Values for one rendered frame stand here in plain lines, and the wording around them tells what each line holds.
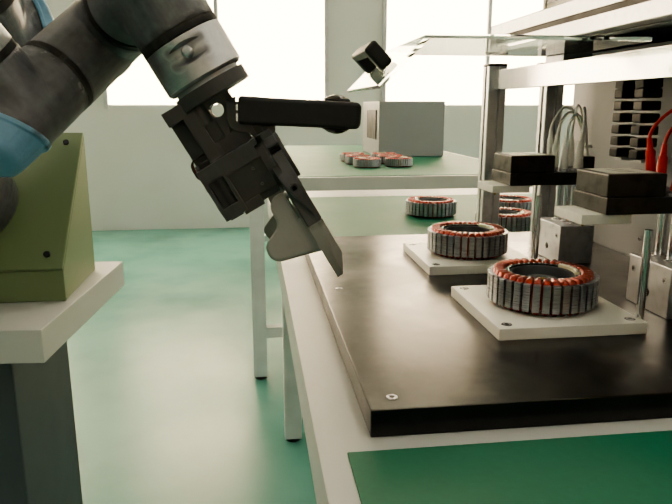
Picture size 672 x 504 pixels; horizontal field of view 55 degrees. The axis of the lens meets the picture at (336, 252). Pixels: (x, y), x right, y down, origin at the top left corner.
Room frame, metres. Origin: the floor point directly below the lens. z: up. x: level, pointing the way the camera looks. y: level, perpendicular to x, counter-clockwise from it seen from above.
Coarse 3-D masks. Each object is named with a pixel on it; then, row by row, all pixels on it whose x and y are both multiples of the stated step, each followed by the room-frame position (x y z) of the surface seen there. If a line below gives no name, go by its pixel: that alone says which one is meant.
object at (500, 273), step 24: (504, 264) 0.67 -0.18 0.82; (528, 264) 0.69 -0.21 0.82; (552, 264) 0.68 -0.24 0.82; (576, 264) 0.67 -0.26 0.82; (504, 288) 0.63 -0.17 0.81; (528, 288) 0.61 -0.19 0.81; (552, 288) 0.61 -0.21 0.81; (576, 288) 0.60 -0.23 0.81; (528, 312) 0.61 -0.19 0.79; (552, 312) 0.60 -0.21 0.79; (576, 312) 0.60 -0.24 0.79
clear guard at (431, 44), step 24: (408, 48) 0.79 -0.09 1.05; (432, 48) 0.89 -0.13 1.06; (456, 48) 0.89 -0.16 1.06; (480, 48) 0.89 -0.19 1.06; (504, 48) 0.89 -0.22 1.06; (528, 48) 0.89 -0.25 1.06; (552, 48) 0.89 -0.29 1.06; (576, 48) 0.89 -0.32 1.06; (600, 48) 0.89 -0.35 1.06; (384, 72) 0.80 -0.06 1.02
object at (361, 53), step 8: (360, 48) 0.88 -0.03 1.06; (368, 48) 0.81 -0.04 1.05; (376, 48) 0.81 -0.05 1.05; (352, 56) 0.91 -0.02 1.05; (360, 56) 0.86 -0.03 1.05; (368, 56) 0.82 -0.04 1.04; (376, 56) 0.81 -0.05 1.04; (384, 56) 0.82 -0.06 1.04; (360, 64) 0.91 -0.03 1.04; (368, 64) 0.91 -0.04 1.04; (376, 64) 0.82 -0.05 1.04; (384, 64) 0.82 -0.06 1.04; (368, 72) 0.91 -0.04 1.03
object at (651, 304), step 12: (636, 264) 0.69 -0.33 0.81; (660, 264) 0.65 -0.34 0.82; (636, 276) 0.69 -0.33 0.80; (648, 276) 0.67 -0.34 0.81; (660, 276) 0.65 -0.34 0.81; (636, 288) 0.69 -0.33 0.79; (648, 288) 0.67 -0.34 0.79; (660, 288) 0.65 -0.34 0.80; (636, 300) 0.69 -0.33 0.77; (648, 300) 0.66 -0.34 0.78; (660, 300) 0.64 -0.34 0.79; (660, 312) 0.64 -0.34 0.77
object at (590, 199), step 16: (592, 176) 0.66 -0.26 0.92; (608, 176) 0.63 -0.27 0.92; (624, 176) 0.63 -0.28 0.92; (640, 176) 0.63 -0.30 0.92; (656, 176) 0.63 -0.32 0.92; (576, 192) 0.69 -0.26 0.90; (592, 192) 0.66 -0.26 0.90; (608, 192) 0.63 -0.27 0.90; (624, 192) 0.63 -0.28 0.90; (640, 192) 0.63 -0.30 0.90; (656, 192) 0.64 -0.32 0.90; (560, 208) 0.67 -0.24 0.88; (576, 208) 0.67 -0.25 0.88; (592, 208) 0.65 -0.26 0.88; (608, 208) 0.63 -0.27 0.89; (624, 208) 0.63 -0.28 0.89; (640, 208) 0.63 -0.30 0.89; (656, 208) 0.63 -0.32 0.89; (656, 240) 0.69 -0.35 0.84
